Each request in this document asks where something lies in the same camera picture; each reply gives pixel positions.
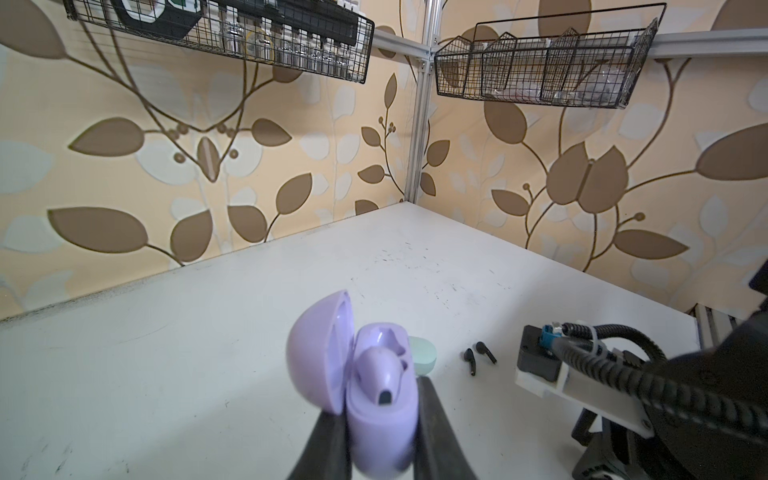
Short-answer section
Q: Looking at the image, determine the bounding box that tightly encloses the purple earbud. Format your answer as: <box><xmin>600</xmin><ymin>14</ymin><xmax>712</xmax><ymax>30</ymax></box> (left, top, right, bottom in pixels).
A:
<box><xmin>354</xmin><ymin>346</ymin><xmax>406</xmax><ymax>406</ymax></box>

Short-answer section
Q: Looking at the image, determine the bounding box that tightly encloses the black earbud right one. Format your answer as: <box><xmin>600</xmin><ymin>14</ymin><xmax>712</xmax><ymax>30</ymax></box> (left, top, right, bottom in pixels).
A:
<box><xmin>475</xmin><ymin>341</ymin><xmax>498</xmax><ymax>364</ymax></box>

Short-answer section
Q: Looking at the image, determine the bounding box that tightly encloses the black earbud left one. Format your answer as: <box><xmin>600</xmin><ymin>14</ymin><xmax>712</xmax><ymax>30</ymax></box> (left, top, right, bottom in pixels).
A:
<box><xmin>462</xmin><ymin>348</ymin><xmax>477</xmax><ymax>376</ymax></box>

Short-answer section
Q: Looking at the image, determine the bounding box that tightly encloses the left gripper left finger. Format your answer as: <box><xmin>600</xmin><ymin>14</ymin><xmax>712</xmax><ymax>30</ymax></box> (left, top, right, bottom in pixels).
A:
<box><xmin>288</xmin><ymin>412</ymin><xmax>351</xmax><ymax>480</ymax></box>

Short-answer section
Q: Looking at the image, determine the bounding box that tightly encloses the right wire basket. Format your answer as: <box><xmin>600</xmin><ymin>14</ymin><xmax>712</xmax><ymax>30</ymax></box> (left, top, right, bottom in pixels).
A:
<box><xmin>434</xmin><ymin>1</ymin><xmax>667</xmax><ymax>109</ymax></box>

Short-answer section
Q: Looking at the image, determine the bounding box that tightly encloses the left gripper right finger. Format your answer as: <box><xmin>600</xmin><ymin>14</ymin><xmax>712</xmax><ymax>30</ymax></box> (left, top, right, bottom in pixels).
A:
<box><xmin>413</xmin><ymin>376</ymin><xmax>477</xmax><ymax>480</ymax></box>

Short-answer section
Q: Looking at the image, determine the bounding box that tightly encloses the black tool in basket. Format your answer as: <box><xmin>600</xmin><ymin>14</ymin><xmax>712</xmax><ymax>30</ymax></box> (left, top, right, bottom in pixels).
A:
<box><xmin>109</xmin><ymin>1</ymin><xmax>375</xmax><ymax>45</ymax></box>

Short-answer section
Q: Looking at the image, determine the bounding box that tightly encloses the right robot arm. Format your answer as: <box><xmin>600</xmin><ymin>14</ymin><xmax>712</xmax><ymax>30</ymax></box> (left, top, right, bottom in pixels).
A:
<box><xmin>516</xmin><ymin>307</ymin><xmax>767</xmax><ymax>479</ymax></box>

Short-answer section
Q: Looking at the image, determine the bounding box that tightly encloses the mint green charging case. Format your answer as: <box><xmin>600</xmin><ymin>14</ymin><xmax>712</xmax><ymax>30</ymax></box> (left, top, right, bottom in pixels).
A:
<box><xmin>409</xmin><ymin>336</ymin><xmax>437</xmax><ymax>376</ymax></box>

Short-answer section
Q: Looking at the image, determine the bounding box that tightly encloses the wire basket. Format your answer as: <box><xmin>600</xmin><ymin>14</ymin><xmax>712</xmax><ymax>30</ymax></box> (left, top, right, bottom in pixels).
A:
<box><xmin>434</xmin><ymin>1</ymin><xmax>667</xmax><ymax>109</ymax></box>
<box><xmin>64</xmin><ymin>1</ymin><xmax>375</xmax><ymax>84</ymax></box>

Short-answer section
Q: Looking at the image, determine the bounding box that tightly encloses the purple charging case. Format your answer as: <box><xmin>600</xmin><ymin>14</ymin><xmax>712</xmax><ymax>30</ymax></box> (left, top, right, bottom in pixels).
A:
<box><xmin>286</xmin><ymin>290</ymin><xmax>419</xmax><ymax>479</ymax></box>

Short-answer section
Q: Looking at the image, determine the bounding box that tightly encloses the back wire basket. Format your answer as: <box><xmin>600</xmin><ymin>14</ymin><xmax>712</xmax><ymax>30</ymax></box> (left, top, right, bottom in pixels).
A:
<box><xmin>64</xmin><ymin>1</ymin><xmax>375</xmax><ymax>84</ymax></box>

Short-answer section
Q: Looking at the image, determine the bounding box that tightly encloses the black earbud one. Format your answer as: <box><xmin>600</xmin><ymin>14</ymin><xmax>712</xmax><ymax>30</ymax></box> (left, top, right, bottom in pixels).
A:
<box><xmin>462</xmin><ymin>348</ymin><xmax>477</xmax><ymax>376</ymax></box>
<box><xmin>475</xmin><ymin>341</ymin><xmax>498</xmax><ymax>364</ymax></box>

